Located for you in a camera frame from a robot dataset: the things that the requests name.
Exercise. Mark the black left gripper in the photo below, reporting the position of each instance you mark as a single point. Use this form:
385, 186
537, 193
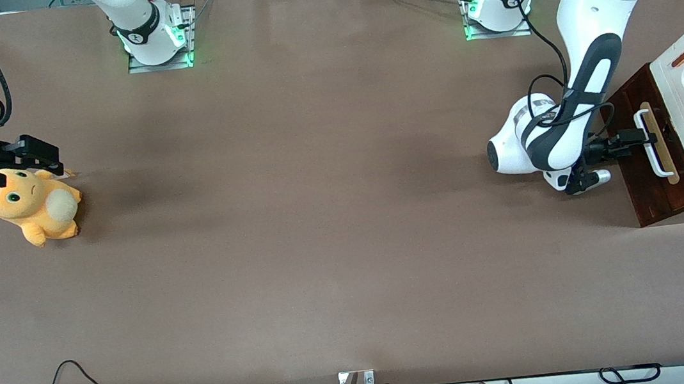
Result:
599, 152

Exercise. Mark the dark brown wooden drawer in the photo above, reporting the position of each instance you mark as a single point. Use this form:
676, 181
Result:
671, 196

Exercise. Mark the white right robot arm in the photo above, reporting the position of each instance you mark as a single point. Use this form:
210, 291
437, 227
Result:
142, 21

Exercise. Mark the dark brown wooden base board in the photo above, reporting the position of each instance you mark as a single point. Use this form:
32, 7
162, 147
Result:
624, 185

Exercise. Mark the yellow plush toy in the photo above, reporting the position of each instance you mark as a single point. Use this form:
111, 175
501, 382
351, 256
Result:
29, 211

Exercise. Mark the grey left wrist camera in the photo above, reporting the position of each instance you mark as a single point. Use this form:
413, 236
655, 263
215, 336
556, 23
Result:
585, 180

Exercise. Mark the metal base plate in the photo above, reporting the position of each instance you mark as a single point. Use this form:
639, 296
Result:
494, 33
163, 63

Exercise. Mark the small metal bracket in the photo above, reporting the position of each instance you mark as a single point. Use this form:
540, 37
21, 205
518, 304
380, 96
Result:
368, 379

